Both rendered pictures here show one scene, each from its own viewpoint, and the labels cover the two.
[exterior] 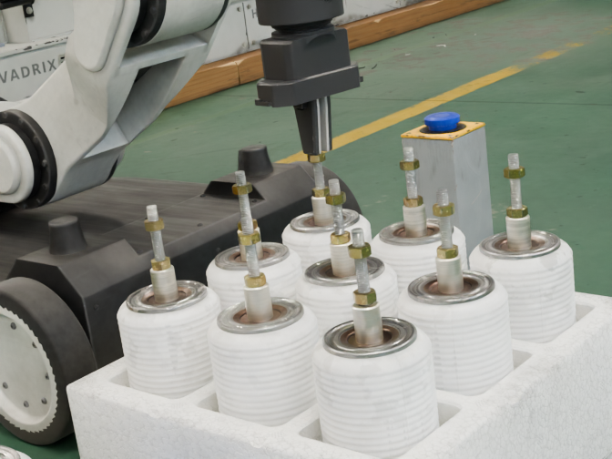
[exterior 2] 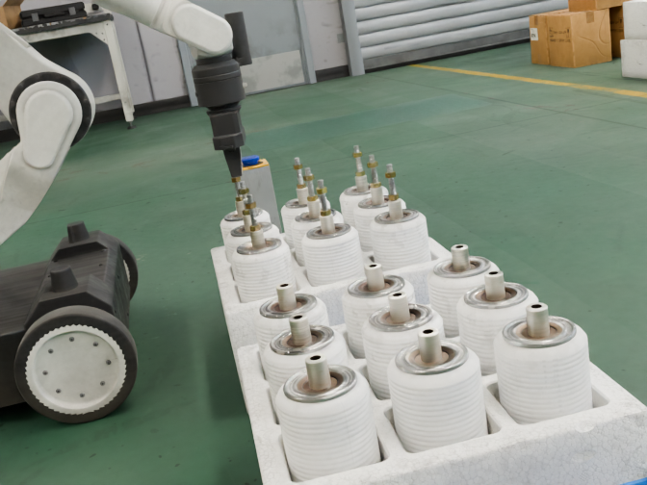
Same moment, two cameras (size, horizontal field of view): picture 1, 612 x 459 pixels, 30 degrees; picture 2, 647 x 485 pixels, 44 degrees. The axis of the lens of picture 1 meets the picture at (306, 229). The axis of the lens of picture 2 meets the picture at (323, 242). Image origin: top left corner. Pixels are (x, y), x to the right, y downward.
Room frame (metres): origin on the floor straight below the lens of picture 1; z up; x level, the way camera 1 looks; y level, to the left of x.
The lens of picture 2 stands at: (0.11, 1.05, 0.62)
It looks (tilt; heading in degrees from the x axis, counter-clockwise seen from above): 17 degrees down; 309
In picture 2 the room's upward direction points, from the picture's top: 10 degrees counter-clockwise
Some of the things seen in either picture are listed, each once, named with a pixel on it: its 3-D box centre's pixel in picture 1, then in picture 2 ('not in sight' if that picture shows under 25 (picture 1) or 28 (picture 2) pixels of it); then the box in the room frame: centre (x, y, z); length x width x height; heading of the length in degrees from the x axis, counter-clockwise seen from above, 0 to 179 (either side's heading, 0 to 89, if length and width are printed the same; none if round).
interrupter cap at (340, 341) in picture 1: (369, 338); (396, 216); (0.84, -0.04, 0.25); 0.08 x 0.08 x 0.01
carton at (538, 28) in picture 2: not in sight; (559, 36); (2.07, -4.00, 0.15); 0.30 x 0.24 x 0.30; 48
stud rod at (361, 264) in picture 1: (362, 274); (392, 186); (0.84, -0.04, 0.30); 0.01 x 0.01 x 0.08
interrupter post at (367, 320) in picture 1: (368, 322); (395, 209); (0.84, -0.04, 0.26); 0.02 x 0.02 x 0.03
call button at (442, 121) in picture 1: (442, 124); (249, 162); (1.27, -0.17, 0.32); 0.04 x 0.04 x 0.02
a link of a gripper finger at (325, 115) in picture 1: (322, 120); not in sight; (1.18, -0.03, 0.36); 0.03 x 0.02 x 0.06; 40
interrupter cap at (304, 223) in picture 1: (324, 221); (244, 215); (1.18, -0.02, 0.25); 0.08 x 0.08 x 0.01
